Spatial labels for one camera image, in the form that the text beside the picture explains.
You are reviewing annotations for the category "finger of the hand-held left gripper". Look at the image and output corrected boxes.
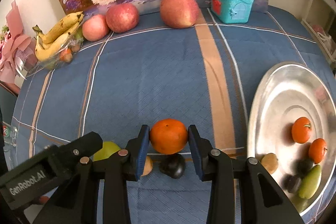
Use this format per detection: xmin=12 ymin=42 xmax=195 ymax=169
xmin=56 ymin=132 xmax=103 ymax=175

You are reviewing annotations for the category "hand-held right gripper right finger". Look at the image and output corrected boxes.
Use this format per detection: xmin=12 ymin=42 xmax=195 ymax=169
xmin=188 ymin=124 xmax=306 ymax=224

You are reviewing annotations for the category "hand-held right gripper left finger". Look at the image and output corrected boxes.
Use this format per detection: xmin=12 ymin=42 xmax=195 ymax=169
xmin=31 ymin=124 xmax=151 ymax=224

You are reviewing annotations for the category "small green mango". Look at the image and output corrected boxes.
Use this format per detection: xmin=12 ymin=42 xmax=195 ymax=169
xmin=93 ymin=141 xmax=122 ymax=162

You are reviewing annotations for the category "brown kiwi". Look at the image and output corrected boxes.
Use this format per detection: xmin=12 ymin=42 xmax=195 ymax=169
xmin=261 ymin=153 xmax=279 ymax=174
xmin=140 ymin=156 xmax=153 ymax=177

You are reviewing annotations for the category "dark plum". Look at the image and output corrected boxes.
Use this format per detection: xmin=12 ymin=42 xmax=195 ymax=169
xmin=159 ymin=154 xmax=186 ymax=179
xmin=285 ymin=174 xmax=302 ymax=193
xmin=297 ymin=158 xmax=315 ymax=176

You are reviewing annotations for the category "round stainless steel plate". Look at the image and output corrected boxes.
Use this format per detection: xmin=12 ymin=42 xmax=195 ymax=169
xmin=247 ymin=61 xmax=336 ymax=218

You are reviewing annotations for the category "large orange tangerine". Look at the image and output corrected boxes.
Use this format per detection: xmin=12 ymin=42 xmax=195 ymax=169
xmin=291 ymin=117 xmax=313 ymax=144

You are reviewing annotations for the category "large green mango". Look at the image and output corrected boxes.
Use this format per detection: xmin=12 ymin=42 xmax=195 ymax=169
xmin=298 ymin=164 xmax=322 ymax=199

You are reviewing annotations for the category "clear plastic fruit container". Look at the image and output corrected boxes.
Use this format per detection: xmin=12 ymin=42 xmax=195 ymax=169
xmin=39 ymin=27 xmax=84 ymax=71

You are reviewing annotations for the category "pink flower bouquet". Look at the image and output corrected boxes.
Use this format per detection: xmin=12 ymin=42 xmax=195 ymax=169
xmin=0 ymin=0 xmax=40 ymax=85

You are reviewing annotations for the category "yellow banana bunch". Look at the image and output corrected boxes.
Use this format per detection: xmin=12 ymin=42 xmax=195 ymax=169
xmin=32 ymin=11 xmax=84 ymax=62

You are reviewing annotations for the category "pale pink apple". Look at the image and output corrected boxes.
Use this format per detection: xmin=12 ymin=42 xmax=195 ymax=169
xmin=82 ymin=14 xmax=110 ymax=42

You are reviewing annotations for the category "dark red apple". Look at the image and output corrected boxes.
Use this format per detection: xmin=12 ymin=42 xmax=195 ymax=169
xmin=106 ymin=3 xmax=139 ymax=33

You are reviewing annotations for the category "large red apple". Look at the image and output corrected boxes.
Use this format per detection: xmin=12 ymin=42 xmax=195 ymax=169
xmin=160 ymin=0 xmax=200 ymax=29

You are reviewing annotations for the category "teal plastic house-shaped box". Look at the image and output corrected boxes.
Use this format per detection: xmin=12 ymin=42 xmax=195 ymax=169
xmin=209 ymin=0 xmax=256 ymax=24

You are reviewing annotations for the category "white plastic bag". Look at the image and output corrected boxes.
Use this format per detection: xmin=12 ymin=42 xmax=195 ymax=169
xmin=314 ymin=25 xmax=334 ymax=56

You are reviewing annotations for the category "cream side table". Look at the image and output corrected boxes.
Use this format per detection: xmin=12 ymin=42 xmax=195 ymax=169
xmin=302 ymin=0 xmax=336 ymax=62

